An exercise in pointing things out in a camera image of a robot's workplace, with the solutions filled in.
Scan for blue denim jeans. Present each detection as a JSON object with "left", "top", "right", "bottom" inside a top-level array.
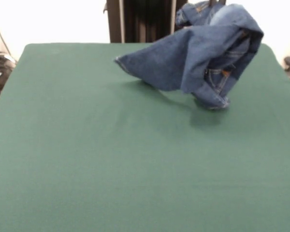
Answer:
[{"left": 114, "top": 0, "right": 265, "bottom": 111}]

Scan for dark green table cloth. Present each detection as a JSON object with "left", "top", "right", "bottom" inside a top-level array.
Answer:
[{"left": 0, "top": 43, "right": 290, "bottom": 232}]

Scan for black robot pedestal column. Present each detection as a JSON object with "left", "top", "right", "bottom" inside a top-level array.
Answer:
[{"left": 103, "top": 0, "right": 188, "bottom": 44}]

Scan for black bag with cables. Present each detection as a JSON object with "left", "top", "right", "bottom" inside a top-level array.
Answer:
[{"left": 0, "top": 35, "right": 17, "bottom": 100}]

